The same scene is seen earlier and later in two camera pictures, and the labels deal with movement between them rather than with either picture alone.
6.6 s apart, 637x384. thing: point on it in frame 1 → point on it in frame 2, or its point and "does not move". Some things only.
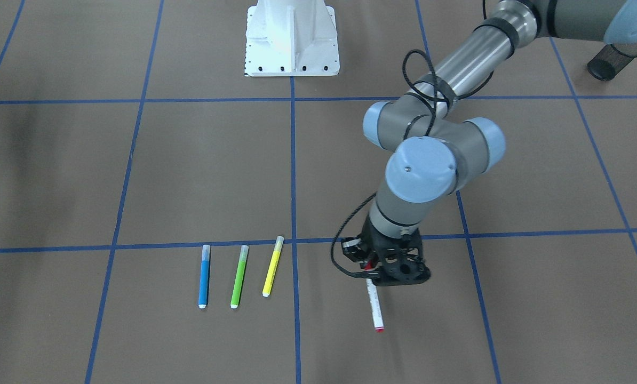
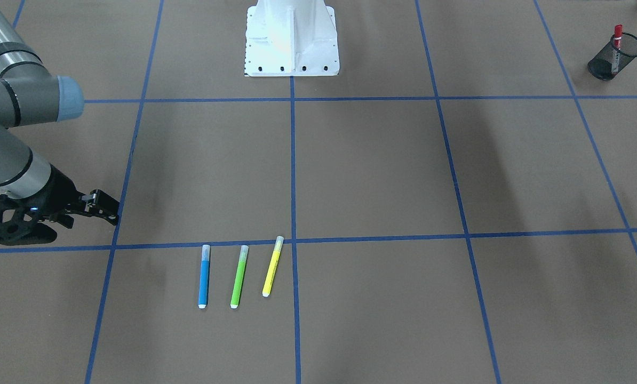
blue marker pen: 204,277 does not move
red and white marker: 375,301 → 616,47
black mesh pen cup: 610,59 does not move
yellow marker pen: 271,270 does not move
